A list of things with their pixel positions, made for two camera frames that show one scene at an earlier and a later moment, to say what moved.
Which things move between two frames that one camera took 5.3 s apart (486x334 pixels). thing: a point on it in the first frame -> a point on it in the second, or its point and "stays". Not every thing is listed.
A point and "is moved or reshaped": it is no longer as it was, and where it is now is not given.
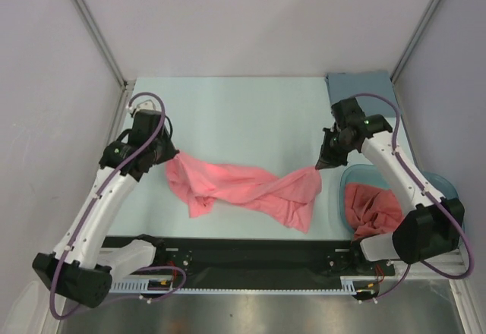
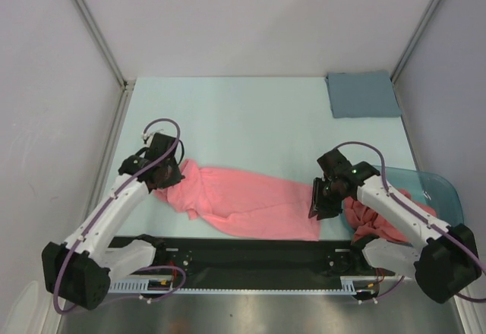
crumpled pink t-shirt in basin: (370, 209) stays
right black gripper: (330, 148) -> (320, 196)
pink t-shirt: (291, 197) is moved or reshaped
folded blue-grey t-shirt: (345, 85) stays
